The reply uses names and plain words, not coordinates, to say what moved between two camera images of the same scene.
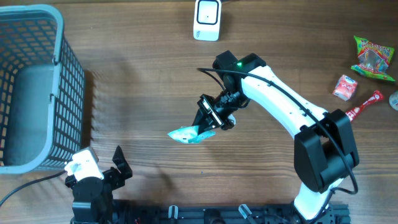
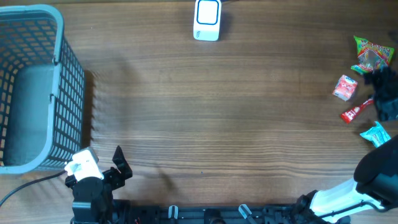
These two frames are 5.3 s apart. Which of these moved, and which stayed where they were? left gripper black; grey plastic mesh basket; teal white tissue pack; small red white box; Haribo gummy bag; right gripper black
Moved: right gripper black; teal white tissue pack
Stayed: grey plastic mesh basket; Haribo gummy bag; small red white box; left gripper black
